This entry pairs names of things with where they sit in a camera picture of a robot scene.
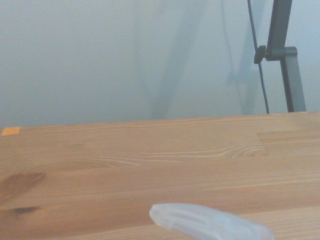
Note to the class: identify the clear sanitizer bottle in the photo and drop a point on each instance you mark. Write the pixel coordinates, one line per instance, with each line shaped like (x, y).
(205, 222)

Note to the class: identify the orange tape piece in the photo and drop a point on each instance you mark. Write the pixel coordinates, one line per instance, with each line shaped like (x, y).
(10, 131)

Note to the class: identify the dark camera stand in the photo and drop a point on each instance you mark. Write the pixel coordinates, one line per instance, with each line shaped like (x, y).
(291, 75)

